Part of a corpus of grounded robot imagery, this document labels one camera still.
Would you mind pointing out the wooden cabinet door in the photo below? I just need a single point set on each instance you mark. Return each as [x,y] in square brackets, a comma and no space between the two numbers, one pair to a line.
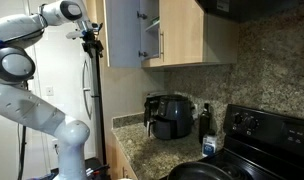
[123,33]
[182,29]

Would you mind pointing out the black frying pan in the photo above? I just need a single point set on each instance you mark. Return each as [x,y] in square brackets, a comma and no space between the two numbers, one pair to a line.
[197,171]

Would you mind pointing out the stainless steel refrigerator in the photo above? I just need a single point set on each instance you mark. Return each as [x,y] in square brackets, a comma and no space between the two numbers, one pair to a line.
[74,88]

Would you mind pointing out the lower wooden cabinet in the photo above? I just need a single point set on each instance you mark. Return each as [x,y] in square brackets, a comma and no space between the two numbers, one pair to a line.
[120,168]

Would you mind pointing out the dark glass bottle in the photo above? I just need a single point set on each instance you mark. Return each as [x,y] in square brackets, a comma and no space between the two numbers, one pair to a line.
[204,122]

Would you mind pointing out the black electric stove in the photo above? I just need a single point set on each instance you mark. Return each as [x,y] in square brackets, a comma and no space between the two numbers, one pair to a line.
[260,145]

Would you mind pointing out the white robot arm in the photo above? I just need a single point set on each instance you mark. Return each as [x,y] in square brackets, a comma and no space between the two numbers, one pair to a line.
[17,103]

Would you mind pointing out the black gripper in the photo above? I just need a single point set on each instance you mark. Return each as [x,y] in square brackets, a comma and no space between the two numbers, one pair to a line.
[90,41]

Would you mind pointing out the range hood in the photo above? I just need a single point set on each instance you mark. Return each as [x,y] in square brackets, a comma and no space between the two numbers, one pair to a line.
[245,10]

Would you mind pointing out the black air fryer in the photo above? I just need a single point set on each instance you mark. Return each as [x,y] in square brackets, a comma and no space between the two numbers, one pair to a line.
[168,130]

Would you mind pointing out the small white blue container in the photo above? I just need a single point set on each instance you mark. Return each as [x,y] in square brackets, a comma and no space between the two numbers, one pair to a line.
[209,143]

